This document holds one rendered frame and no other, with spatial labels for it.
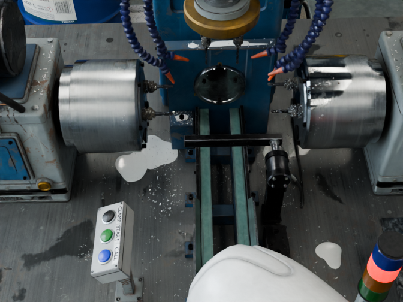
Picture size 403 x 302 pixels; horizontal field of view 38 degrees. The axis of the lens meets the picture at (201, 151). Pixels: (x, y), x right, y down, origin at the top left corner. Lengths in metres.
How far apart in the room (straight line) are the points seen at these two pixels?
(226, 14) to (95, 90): 0.38
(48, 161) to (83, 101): 0.21
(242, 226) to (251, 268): 0.88
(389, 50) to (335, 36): 0.60
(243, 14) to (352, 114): 0.37
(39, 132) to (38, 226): 0.31
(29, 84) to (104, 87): 0.18
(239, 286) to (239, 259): 0.03
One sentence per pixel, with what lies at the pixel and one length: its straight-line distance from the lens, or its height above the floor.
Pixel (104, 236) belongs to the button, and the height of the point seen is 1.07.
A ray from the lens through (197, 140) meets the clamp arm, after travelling 1.50.
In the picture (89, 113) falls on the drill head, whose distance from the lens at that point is 1.47.
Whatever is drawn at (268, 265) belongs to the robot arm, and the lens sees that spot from 0.61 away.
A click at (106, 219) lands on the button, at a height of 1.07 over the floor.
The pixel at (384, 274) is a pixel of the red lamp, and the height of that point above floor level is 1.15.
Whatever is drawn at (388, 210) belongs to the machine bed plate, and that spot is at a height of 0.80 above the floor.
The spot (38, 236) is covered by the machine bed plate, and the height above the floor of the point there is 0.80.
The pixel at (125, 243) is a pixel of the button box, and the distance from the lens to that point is 1.30.
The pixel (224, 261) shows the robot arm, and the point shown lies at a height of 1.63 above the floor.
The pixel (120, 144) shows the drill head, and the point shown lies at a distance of 1.51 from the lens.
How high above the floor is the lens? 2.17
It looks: 51 degrees down
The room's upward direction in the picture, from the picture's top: 1 degrees counter-clockwise
